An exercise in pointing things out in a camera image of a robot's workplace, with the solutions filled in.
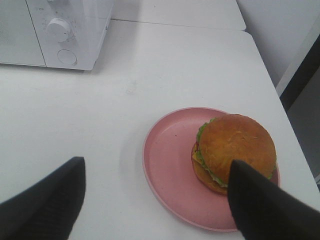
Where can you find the white microwave oven body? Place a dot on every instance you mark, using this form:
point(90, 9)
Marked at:
point(23, 31)

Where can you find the round white door button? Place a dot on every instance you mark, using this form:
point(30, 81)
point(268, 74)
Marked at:
point(67, 57)

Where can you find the pink round plate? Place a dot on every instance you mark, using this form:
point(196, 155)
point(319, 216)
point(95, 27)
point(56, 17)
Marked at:
point(169, 171)

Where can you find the white timer knob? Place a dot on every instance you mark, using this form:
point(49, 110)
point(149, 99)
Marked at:
point(59, 30)

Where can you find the burger with lettuce and cheese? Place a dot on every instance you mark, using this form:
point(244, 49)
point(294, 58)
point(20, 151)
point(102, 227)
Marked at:
point(227, 138)

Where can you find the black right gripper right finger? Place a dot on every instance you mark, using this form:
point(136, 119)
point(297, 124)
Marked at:
point(263, 211)

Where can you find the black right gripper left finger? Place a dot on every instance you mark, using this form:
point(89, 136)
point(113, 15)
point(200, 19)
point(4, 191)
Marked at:
point(49, 209)

